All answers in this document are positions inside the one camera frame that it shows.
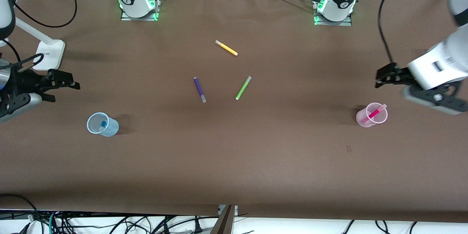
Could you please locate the pink marker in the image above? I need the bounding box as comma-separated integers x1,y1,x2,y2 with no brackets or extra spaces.
360,104,387,124

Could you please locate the pink plastic cup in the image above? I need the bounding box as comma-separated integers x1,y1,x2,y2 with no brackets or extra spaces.
356,102,388,128

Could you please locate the light blue plastic cup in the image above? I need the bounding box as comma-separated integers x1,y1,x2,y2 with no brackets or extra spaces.
87,112,120,137

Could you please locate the purple marker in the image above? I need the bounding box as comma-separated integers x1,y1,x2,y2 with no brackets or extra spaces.
193,77,207,103

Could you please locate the green marker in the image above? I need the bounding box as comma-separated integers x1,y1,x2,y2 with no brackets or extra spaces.
235,76,252,101

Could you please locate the yellow marker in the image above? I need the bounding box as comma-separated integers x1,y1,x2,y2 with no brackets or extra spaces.
215,40,238,56

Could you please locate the brown table cover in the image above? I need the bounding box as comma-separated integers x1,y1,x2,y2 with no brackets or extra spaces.
0,0,468,223

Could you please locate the brown wooden beam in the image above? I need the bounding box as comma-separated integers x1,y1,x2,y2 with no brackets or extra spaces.
210,205,236,234

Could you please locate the white camera stand base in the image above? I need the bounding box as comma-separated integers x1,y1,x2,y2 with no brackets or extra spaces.
14,18,65,71

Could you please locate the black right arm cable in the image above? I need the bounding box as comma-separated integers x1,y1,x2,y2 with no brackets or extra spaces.
0,0,78,72

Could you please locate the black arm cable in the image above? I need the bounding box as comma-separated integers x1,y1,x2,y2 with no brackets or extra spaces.
0,0,78,72
377,0,414,64

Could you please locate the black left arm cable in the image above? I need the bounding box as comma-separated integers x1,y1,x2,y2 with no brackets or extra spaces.
377,0,414,64

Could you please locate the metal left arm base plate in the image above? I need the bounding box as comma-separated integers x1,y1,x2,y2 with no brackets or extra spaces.
313,0,353,26

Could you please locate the black looped floor cable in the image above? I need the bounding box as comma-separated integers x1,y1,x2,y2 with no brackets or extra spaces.
0,193,39,227

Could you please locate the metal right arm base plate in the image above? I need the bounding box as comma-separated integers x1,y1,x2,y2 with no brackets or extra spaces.
121,0,162,21

